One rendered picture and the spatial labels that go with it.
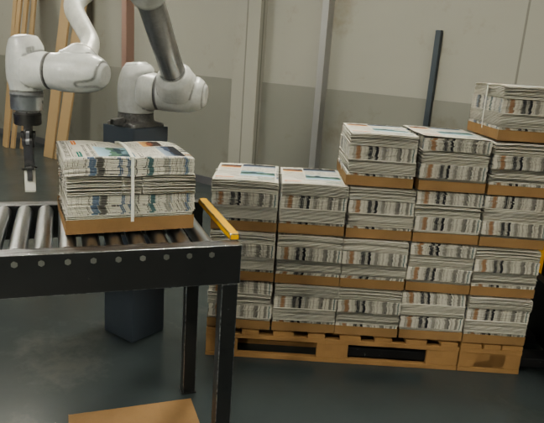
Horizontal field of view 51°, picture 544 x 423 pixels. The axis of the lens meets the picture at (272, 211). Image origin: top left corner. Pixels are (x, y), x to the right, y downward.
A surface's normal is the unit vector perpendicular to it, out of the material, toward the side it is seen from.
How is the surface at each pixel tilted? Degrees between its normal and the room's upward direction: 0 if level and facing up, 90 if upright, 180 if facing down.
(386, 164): 90
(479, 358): 90
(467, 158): 90
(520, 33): 90
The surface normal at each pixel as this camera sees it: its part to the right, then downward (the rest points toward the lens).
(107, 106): -0.59, 0.17
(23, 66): -0.07, 0.23
